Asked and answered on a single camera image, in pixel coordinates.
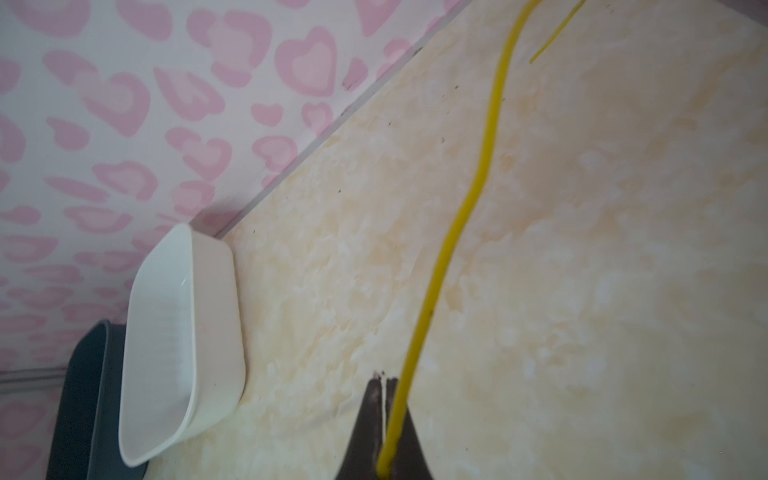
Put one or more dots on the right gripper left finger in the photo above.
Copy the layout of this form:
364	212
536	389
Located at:
366	439

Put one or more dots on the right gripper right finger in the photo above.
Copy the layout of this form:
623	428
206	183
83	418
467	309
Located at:
409	462

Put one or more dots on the white plastic tray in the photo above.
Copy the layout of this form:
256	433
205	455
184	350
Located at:
184	366

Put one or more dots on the dark teal plastic bin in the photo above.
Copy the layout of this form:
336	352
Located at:
85	441

